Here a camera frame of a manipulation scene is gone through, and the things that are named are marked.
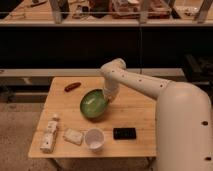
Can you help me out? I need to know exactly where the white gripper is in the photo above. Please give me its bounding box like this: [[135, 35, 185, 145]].
[[103, 81, 119, 102]]

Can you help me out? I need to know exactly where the green ceramic bowl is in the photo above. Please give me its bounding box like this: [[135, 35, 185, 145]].
[[80, 89, 108, 119]]

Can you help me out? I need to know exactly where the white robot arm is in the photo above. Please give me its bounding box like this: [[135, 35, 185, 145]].
[[100, 58, 213, 171]]

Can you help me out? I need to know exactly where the brown sausage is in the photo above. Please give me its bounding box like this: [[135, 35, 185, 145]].
[[64, 82, 81, 92]]

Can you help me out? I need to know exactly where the wooden table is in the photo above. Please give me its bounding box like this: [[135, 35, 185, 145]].
[[27, 76, 158, 171]]

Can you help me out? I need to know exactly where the black rectangular phone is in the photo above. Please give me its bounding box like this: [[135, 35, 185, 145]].
[[113, 128, 136, 140]]

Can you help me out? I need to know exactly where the white plastic cup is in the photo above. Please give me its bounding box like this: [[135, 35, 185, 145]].
[[84, 128, 105, 152]]

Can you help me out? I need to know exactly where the white square sponge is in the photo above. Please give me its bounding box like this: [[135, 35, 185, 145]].
[[63, 129, 83, 145]]

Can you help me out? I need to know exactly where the white spray bottle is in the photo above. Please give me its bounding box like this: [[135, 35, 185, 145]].
[[40, 114, 59, 153]]

